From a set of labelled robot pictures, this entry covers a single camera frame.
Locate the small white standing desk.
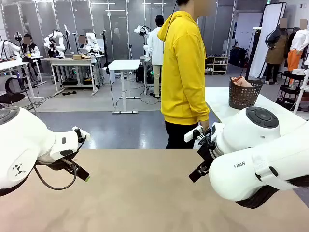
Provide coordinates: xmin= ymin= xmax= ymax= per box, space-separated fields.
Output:
xmin=108 ymin=59 xmax=141 ymax=115

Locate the stand with tilted tablet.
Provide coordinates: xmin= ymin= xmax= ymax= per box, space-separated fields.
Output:
xmin=63 ymin=24 xmax=73 ymax=55

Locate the black tripod stand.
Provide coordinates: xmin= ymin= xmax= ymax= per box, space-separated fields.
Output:
xmin=101 ymin=30 xmax=111 ymax=69

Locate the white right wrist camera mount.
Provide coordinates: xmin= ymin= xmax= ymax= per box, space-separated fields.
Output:
xmin=183 ymin=125 xmax=204 ymax=144

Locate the grey framed workbench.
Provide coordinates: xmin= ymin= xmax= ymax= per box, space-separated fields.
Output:
xmin=47 ymin=56 xmax=100 ymax=97

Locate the wooden shoe rack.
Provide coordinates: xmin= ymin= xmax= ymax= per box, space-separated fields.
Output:
xmin=205 ymin=56 xmax=229 ymax=75

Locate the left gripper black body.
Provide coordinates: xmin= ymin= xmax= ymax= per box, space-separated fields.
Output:
xmin=35 ymin=154 xmax=78 ymax=170

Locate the person in white coat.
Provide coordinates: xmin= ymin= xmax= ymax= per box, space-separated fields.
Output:
xmin=146 ymin=14 xmax=165 ymax=99

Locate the person in yellow hoodie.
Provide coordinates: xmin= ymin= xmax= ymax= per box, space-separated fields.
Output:
xmin=157 ymin=0 xmax=219 ymax=149

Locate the dark perforated plastic basket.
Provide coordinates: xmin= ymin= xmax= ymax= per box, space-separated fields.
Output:
xmin=228 ymin=77 xmax=265 ymax=110

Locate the tall white reflector panel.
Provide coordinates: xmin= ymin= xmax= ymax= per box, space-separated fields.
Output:
xmin=248 ymin=2 xmax=287 ymax=79

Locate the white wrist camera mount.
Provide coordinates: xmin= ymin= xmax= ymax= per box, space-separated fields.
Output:
xmin=183 ymin=125 xmax=204 ymax=144
xmin=71 ymin=126 xmax=91 ymax=144

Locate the mannequin with orange trousers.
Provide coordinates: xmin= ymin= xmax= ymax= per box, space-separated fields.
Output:
xmin=287 ymin=18 xmax=309 ymax=86

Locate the dark suitcase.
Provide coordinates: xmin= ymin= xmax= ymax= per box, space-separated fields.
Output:
xmin=229 ymin=46 xmax=248 ymax=67

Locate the white side table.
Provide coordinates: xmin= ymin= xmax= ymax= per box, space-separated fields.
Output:
xmin=204 ymin=87 xmax=309 ymax=126

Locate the black office chair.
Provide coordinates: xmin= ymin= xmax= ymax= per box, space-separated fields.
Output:
xmin=0 ymin=77 xmax=37 ymax=113

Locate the pink terry towel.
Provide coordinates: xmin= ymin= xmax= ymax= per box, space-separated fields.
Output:
xmin=230 ymin=75 xmax=253 ymax=88

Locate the seated person in black vest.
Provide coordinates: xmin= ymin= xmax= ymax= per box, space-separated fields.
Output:
xmin=21 ymin=33 xmax=41 ymax=58

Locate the white long desk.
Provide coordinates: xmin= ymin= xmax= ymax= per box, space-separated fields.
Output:
xmin=0 ymin=56 xmax=47 ymax=99

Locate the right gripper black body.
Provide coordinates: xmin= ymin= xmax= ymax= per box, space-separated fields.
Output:
xmin=197 ymin=141 xmax=218 ymax=168

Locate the thin black hanging cord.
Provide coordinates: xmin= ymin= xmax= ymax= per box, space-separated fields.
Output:
xmin=166 ymin=0 xmax=179 ymax=33

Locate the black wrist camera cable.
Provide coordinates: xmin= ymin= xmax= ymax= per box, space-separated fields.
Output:
xmin=33 ymin=135 xmax=87 ymax=191
xmin=199 ymin=128 xmax=217 ymax=148

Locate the black rolling cart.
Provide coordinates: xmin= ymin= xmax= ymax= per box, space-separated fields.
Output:
xmin=276 ymin=70 xmax=308 ymax=111

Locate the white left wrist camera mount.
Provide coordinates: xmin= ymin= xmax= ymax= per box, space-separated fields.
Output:
xmin=71 ymin=126 xmax=91 ymax=144

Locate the person's right forearm yellow sleeve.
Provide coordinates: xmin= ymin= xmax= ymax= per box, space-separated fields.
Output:
xmin=188 ymin=89 xmax=210 ymax=123

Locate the white metal rack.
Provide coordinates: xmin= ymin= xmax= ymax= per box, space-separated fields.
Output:
xmin=293 ymin=69 xmax=309 ymax=116

